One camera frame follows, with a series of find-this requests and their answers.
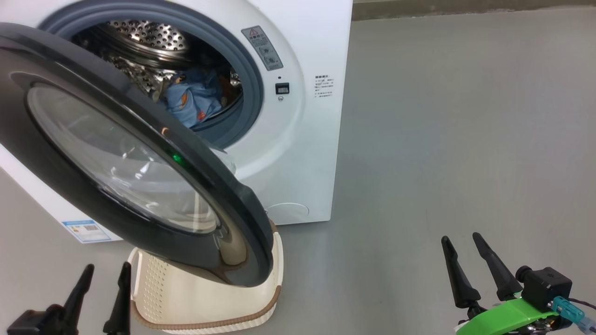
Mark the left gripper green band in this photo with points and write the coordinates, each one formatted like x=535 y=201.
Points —
x=42 y=323

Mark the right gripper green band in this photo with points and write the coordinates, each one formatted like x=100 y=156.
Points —
x=503 y=318

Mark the dark round washing machine door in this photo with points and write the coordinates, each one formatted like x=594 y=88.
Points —
x=139 y=116

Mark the blue printed garment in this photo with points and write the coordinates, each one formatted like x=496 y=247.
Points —
x=193 y=100

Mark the cream perforated laundry basket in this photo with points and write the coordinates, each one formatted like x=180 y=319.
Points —
x=186 y=298

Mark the white washing machine body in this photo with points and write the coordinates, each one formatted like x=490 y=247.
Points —
x=302 y=153

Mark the grey rubber door seal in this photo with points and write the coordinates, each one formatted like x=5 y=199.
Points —
x=249 y=70

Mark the blue energy label sticker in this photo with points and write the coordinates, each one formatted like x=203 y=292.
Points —
x=86 y=230

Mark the round white filter cover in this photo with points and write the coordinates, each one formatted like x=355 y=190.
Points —
x=288 y=213

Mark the perforated steel drum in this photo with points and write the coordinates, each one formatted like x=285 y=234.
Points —
x=149 y=37

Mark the grey warning sticker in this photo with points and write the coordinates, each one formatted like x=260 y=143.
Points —
x=261 y=46

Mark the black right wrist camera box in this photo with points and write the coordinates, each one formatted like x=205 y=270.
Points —
x=545 y=286

